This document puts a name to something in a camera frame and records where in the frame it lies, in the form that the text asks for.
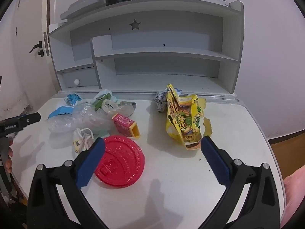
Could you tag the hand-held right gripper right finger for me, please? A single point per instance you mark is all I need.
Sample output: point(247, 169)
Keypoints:
point(214, 163)

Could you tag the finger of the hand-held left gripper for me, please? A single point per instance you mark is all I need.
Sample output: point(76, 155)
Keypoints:
point(21, 122)

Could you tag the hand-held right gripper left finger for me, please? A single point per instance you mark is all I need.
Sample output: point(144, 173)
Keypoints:
point(91, 164)

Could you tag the red round plastic lid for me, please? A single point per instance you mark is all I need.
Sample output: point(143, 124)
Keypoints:
point(121, 162)

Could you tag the printed paper ball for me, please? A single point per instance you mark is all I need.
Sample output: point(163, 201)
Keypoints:
point(160, 101)

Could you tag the person's left hand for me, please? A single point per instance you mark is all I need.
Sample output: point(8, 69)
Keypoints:
point(9, 157)

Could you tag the blue paper packet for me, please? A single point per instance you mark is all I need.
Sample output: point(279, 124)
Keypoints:
point(59, 111)

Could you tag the clear plastic bag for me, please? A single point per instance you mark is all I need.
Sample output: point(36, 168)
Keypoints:
point(88, 119)

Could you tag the yellow snack bag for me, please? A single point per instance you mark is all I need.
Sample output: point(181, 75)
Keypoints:
point(183, 121)

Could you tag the pink small carton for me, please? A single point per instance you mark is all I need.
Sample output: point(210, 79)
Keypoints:
point(124, 124)

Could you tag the blue and white wrapper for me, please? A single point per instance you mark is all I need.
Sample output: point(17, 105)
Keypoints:
point(71, 99)

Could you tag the clear tape roll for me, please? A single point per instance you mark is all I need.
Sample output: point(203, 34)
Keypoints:
point(104, 103)

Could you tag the grey plastic bag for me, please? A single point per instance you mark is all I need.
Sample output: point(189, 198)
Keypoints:
point(127, 108)

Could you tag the green and white packet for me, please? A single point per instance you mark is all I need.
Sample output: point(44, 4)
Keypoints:
point(103, 97)

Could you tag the black door lock knob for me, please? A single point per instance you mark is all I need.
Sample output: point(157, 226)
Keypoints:
point(41, 52)

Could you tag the grey drawer with white knob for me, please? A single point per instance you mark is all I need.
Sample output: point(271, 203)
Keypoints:
point(88, 78)

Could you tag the metal door strike plate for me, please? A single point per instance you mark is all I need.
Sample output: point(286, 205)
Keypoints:
point(45, 43)

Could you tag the person's bare leg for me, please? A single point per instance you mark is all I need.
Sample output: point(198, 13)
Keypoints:
point(293, 190)

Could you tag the white door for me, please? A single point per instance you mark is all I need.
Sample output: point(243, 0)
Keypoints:
point(26, 23)

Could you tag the white desk shelf unit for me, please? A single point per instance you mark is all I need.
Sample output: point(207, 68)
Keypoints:
point(166, 52)

